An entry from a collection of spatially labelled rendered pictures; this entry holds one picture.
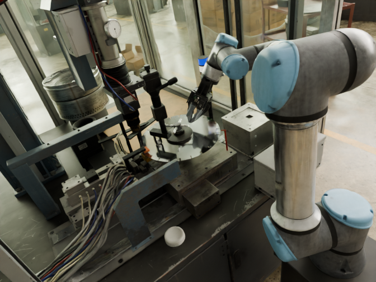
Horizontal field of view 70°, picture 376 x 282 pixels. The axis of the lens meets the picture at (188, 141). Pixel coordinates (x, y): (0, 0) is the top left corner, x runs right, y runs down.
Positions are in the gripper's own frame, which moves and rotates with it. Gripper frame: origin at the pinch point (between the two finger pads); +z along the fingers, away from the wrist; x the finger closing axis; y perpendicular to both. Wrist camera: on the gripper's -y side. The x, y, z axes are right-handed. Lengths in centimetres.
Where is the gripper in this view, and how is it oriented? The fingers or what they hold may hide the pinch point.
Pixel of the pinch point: (191, 119)
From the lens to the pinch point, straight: 110.9
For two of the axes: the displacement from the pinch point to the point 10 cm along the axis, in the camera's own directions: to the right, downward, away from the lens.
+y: -3.1, 4.1, -8.6
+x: 8.7, 4.8, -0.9
